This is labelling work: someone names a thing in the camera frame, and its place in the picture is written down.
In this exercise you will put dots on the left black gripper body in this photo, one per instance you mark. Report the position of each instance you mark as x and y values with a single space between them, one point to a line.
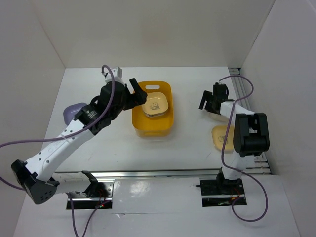
128 103

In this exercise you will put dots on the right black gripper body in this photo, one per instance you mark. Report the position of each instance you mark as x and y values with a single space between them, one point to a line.
210 104

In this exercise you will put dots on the yellow panda plate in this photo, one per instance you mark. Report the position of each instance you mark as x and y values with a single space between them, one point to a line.
218 136
156 104

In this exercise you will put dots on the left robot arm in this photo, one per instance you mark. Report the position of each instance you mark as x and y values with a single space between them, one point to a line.
37 175

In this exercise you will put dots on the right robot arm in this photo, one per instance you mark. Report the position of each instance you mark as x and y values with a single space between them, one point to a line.
250 137

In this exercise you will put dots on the yellow plastic bin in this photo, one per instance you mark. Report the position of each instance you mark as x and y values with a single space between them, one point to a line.
154 126

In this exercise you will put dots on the cream plate far right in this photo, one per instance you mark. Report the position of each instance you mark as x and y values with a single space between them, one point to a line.
219 118

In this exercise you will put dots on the purple plate left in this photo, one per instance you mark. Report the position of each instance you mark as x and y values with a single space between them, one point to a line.
70 111

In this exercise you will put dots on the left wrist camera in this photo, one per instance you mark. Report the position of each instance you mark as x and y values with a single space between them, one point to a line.
116 72

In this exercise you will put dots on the aluminium rail front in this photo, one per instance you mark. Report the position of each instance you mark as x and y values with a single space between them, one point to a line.
155 174

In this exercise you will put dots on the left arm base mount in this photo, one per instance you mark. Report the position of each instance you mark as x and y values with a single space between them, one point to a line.
101 198

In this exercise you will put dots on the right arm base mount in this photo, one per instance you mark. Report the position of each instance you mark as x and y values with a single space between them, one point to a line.
214 195

